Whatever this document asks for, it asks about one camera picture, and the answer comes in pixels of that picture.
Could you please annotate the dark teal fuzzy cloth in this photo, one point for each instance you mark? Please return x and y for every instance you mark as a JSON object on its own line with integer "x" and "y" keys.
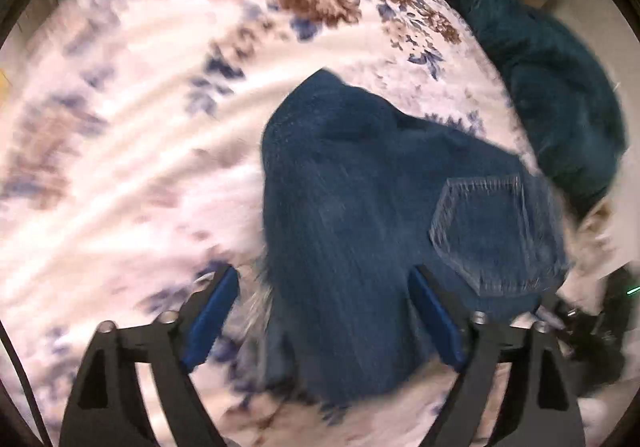
{"x": 550, "y": 92}

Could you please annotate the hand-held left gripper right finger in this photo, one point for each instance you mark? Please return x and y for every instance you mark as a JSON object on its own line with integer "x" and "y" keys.
{"x": 432, "y": 317}

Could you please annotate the blue denim pants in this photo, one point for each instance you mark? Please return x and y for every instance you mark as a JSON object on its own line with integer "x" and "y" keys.
{"x": 350, "y": 202}

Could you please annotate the floral and checked fleece blanket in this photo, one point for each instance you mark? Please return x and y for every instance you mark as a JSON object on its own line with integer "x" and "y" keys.
{"x": 150, "y": 152}

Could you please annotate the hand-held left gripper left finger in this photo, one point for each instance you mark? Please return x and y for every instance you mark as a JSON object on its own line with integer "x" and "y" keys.
{"x": 215, "y": 312}

